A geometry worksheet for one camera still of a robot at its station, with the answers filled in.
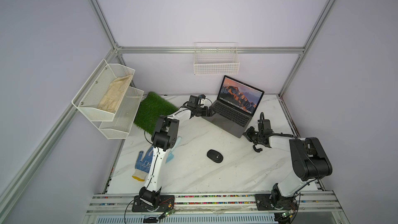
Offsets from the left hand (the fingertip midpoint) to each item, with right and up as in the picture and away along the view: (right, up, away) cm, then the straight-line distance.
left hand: (210, 114), depth 106 cm
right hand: (+20, -14, -8) cm, 26 cm away
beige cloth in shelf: (-52, +12, -26) cm, 59 cm away
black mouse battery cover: (+28, -21, -14) cm, 38 cm away
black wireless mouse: (+2, -23, -19) cm, 30 cm away
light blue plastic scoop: (-24, -24, -15) cm, 37 cm away
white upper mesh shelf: (-57, +10, -28) cm, 65 cm away
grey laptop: (+19, +7, +5) cm, 21 cm away
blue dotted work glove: (-39, -28, -20) cm, 52 cm away
